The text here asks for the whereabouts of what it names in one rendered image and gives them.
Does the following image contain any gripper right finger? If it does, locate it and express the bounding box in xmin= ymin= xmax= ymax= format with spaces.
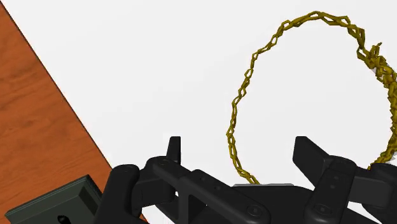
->
xmin=292 ymin=136 xmax=397 ymax=224

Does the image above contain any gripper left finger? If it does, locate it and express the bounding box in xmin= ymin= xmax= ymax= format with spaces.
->
xmin=94 ymin=136 xmax=272 ymax=224

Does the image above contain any dark green robot stand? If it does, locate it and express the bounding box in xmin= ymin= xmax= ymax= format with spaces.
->
xmin=4 ymin=174 xmax=104 ymax=224

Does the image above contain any gold chain necklace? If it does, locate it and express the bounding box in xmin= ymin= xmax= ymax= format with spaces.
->
xmin=225 ymin=10 xmax=397 ymax=185

